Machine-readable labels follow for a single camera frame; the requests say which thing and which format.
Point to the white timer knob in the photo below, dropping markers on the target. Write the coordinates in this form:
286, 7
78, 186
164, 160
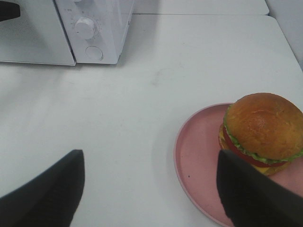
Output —
85, 28

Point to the white microwave door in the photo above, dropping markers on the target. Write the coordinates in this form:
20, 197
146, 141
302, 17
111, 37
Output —
37, 36

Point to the burger with lettuce and cheese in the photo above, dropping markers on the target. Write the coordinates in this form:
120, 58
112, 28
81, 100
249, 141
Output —
265, 130

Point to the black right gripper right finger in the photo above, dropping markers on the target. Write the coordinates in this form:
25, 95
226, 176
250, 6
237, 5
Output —
251, 199

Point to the pink round plate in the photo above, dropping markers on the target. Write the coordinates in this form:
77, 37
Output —
195, 156

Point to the round white door button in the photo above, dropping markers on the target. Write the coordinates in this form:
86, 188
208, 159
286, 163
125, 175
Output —
94, 53

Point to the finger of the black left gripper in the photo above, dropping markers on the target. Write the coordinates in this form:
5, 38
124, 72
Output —
9, 10

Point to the white microwave oven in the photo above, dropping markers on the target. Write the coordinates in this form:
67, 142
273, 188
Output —
112, 18

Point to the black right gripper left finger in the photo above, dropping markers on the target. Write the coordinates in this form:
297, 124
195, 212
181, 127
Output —
50, 199

